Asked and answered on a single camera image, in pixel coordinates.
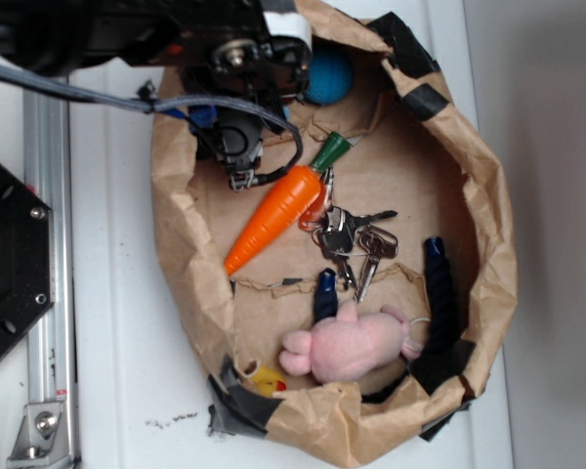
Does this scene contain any yellow rubber duck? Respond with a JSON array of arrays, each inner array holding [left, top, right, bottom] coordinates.
[[243, 362, 287, 398]]

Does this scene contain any aluminium rail frame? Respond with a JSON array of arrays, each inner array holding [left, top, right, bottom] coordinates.
[[5, 72, 82, 469]]

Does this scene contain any orange plastic toy carrot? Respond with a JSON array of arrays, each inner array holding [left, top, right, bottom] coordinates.
[[224, 132, 353, 276]]

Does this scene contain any brown paper bag bin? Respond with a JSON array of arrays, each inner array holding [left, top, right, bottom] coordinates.
[[151, 1, 518, 467]]

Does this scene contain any bunch of silver keys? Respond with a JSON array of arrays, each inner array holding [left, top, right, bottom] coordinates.
[[298, 166, 398, 291]]

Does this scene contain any grey braided cable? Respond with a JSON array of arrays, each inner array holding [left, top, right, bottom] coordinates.
[[0, 57, 304, 187]]

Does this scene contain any blue sponge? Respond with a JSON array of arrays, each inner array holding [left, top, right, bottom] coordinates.
[[164, 105, 218, 134]]

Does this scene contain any pink plush pig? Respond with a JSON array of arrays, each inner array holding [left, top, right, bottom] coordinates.
[[278, 300, 424, 384]]

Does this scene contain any blue foam ball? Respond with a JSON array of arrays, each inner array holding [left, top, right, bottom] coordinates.
[[305, 47, 354, 106]]

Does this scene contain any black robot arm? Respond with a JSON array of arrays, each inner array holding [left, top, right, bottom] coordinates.
[[0, 1, 312, 191]]

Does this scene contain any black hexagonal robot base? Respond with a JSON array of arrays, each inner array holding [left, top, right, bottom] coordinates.
[[0, 163, 53, 362]]

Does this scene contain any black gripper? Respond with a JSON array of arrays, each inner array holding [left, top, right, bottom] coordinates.
[[175, 1, 313, 192]]

